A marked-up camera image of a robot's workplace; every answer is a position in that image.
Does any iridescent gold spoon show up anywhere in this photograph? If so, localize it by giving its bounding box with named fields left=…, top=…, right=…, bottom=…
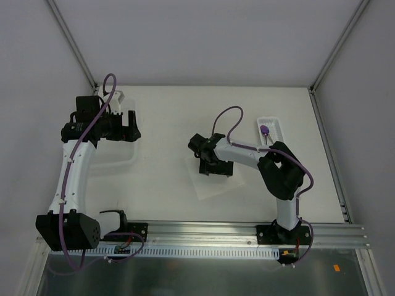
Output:
left=260, top=125, right=273, bottom=145

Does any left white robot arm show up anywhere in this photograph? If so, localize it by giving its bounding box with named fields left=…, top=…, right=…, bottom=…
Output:
left=35, top=91, right=141, bottom=252

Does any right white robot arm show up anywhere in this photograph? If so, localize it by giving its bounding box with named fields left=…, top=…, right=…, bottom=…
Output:
left=188, top=133, right=307, bottom=244

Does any white paper napkin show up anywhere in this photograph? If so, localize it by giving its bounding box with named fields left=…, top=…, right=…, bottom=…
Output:
left=184, top=157, right=245, bottom=200

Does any large white perforated basket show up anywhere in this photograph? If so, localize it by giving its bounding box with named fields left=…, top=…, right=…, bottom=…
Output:
left=89, top=95, right=138, bottom=176

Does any small white perforated tray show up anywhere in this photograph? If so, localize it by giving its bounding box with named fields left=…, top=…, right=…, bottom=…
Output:
left=256, top=117, right=284, bottom=146

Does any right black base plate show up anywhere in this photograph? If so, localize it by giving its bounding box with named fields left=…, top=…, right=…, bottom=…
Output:
left=256, top=224, right=312, bottom=245

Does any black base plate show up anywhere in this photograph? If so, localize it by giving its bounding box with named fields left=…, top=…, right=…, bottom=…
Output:
left=127, top=221, right=149, bottom=243
left=256, top=224, right=312, bottom=245

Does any white slotted cable duct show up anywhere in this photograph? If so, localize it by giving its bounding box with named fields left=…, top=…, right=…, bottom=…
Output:
left=49, top=245, right=281, bottom=260

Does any aluminium mounting rail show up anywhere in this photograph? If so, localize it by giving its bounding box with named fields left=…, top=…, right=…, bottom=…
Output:
left=36, top=220, right=371, bottom=249

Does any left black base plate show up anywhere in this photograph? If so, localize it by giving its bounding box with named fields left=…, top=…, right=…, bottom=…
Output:
left=127, top=221, right=149, bottom=243

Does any left aluminium frame post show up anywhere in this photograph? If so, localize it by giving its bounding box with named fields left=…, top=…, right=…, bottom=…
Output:
left=44, top=0, right=98, bottom=92

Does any aluminium frame post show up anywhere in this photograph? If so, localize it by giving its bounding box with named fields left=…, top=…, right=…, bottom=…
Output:
left=309, top=0, right=371, bottom=93
left=44, top=0, right=98, bottom=92

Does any right aluminium frame post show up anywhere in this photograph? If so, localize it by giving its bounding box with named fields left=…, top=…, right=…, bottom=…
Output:
left=309, top=0, right=371, bottom=93

